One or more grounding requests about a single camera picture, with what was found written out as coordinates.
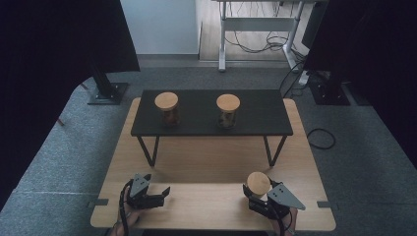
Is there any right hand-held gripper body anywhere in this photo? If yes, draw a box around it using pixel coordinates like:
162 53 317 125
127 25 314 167
247 181 307 221

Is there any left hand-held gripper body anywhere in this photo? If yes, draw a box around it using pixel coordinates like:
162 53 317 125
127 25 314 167
125 172 165 209

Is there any glass jar with wooden lid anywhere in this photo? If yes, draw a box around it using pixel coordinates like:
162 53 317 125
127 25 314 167
215 93 241 130
246 171 271 200
153 91 181 128

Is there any black raised shelf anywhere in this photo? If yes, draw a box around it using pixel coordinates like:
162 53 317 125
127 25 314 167
130 88 294 169

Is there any person's right hand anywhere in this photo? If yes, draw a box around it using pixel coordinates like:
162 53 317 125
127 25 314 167
269 207 299 236

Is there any person's left hand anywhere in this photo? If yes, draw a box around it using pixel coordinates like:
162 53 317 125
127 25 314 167
112 206 146 236

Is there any black stand with square base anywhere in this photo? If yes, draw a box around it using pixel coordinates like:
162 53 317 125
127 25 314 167
87 65 130 106
308 70 352 107

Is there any white power strip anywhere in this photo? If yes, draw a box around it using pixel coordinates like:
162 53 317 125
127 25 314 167
297 70 311 88

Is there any black curtain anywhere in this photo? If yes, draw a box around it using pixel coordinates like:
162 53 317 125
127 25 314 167
0 0 142 211
301 0 417 169

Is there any left hand-held gripper cable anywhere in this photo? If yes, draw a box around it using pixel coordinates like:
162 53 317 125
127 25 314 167
118 180 133 236

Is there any hand-held gripper cable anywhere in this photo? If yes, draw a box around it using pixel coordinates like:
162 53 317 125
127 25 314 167
118 180 133 236
271 203 295 236

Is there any right hand-held gripper cable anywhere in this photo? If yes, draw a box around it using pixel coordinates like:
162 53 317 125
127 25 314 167
271 203 295 236

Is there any black looped floor cable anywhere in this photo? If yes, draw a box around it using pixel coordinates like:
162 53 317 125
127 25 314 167
306 127 337 151

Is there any black power strip cable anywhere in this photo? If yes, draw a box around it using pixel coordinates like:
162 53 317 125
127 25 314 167
278 60 308 99

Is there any tangle of black desk cables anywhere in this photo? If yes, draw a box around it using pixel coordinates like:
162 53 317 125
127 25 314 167
224 0 308 63

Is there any white desk frame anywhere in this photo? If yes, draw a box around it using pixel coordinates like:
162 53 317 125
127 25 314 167
210 0 328 74

